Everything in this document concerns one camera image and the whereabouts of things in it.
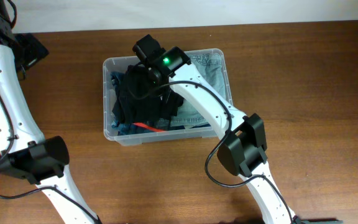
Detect black garment white logo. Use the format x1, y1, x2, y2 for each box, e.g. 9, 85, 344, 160
119, 73, 184, 124

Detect black shorts red waistband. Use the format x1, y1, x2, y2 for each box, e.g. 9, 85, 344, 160
134, 118, 171, 133

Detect blue denim jeans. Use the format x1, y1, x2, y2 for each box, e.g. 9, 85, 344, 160
110, 72, 153, 136

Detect light grey jeans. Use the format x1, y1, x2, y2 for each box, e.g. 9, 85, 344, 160
170, 53, 226, 128

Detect dark teal shirt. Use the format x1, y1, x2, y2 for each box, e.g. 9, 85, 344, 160
183, 123, 211, 129

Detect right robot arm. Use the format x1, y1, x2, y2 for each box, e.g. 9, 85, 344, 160
132, 44, 300, 223

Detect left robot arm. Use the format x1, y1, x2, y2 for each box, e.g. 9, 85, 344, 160
0, 1, 101, 223

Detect clear plastic storage bin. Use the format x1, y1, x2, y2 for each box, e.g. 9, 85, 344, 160
102, 47, 237, 147

